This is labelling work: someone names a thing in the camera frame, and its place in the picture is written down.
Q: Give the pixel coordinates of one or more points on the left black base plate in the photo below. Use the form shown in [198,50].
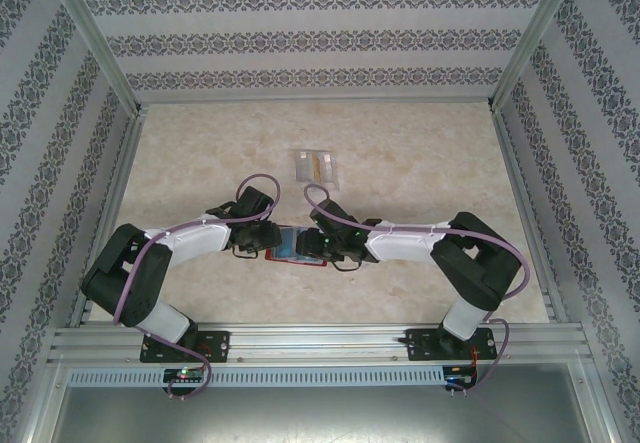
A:
[220,345]

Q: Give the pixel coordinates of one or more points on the aluminium frame post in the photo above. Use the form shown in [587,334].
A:
[531,38]
[98,38]

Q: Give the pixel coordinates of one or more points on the red card holder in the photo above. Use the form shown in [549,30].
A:
[271,255]

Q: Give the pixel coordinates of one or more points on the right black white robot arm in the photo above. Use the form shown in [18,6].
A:
[475,273]

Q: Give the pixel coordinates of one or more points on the aluminium table edge rail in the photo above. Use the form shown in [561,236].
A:
[512,163]
[320,101]
[124,163]

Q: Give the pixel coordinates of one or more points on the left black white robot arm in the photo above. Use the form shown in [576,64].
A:
[110,283]

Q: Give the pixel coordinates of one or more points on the aluminium mounting rail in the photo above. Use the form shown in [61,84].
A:
[320,343]

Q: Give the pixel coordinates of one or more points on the clear plastic card case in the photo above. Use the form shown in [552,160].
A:
[315,168]

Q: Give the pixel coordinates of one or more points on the aluminium frame leg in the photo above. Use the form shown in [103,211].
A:
[42,403]
[600,403]

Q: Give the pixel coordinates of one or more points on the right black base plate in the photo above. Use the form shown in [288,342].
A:
[417,345]

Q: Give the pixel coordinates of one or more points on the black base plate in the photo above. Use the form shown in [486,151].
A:
[417,345]
[220,345]

